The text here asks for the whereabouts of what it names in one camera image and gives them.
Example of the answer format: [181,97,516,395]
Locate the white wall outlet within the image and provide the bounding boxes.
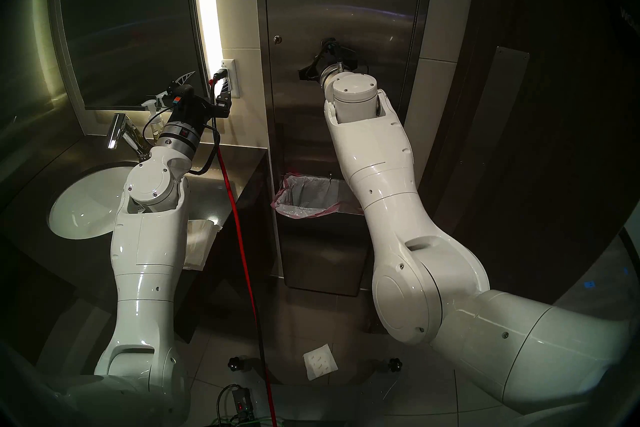
[220,59,241,99]

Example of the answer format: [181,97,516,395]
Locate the green cable bundle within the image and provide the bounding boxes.
[207,413,271,427]

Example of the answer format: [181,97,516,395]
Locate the pink-rimmed clear trash liner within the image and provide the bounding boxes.
[271,173,366,220]

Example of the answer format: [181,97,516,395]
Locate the round black women sign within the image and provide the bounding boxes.
[612,0,640,39]

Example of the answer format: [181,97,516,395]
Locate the stainless recessed dispenser cabinet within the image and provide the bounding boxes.
[255,0,438,296]

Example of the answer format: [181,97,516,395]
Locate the dark vanity counter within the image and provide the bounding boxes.
[0,133,268,346]

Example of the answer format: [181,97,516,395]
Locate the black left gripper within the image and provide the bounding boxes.
[166,71,232,126]

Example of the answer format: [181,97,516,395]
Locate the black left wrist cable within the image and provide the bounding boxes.
[187,126,222,176]

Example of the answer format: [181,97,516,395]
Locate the chrome sink faucet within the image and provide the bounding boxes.
[106,113,151,159]

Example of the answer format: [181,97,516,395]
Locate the thin black cable loop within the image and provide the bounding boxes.
[216,383,241,427]

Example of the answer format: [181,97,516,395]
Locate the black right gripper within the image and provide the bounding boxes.
[298,44,357,80]

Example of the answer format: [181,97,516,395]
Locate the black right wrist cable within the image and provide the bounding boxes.
[314,37,369,74]

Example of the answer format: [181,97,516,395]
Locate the white oval sink basin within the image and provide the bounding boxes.
[47,165,133,240]

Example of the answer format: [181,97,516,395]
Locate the long red cable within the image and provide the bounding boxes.
[212,73,278,427]

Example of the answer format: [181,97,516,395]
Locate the vertical white light strip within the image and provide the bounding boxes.
[191,0,224,74]

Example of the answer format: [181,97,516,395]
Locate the embossed white paper towel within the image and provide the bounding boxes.
[302,343,339,381]

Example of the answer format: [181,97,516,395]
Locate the loose white paper towels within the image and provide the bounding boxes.
[181,218,222,272]

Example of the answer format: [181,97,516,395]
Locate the large wall mirror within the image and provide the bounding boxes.
[50,0,211,111]

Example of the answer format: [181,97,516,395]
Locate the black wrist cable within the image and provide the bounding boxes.
[187,126,222,176]
[314,37,369,74]

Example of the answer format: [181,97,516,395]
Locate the dark wood restroom door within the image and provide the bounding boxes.
[425,0,640,306]

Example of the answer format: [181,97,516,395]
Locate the small black electronics box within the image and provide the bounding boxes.
[230,386,253,419]

